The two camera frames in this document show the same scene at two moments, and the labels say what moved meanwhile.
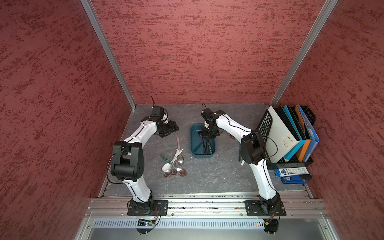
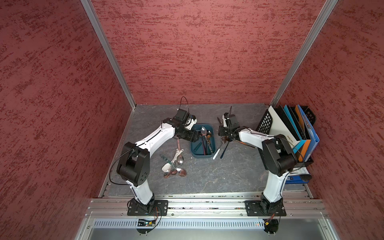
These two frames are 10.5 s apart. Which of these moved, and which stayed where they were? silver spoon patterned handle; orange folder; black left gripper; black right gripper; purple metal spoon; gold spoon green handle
Moved: black right gripper; black left gripper
Stayed: silver spoon patterned handle; purple metal spoon; gold spoon green handle; orange folder
